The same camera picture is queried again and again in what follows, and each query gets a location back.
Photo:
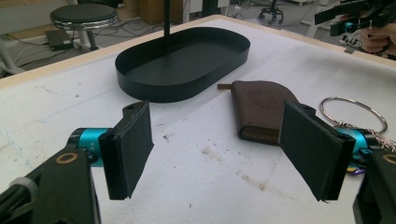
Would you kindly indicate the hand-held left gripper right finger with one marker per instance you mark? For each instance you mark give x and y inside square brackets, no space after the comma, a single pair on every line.
[314,155]

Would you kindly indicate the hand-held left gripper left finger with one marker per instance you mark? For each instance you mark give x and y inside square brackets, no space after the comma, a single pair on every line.
[126,155]

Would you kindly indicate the brown leather key case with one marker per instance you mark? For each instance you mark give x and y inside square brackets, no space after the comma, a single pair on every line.
[258,105]

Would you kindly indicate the black oval tray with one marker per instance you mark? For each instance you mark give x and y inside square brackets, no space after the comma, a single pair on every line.
[183,68]

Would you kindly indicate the black office chair base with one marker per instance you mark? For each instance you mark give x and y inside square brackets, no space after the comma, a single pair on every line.
[271,14]

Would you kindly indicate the white foam mat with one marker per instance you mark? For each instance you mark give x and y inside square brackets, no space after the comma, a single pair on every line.
[202,186]

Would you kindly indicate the black flat box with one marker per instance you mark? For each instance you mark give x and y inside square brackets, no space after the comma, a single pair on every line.
[58,39]

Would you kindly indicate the black metal stand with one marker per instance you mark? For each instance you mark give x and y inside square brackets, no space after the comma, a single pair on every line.
[166,18]

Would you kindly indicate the plain brown cardboard box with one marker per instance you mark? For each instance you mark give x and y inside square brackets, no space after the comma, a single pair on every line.
[152,12]

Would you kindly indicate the black round stool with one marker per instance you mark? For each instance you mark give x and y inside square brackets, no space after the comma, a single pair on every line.
[82,14]

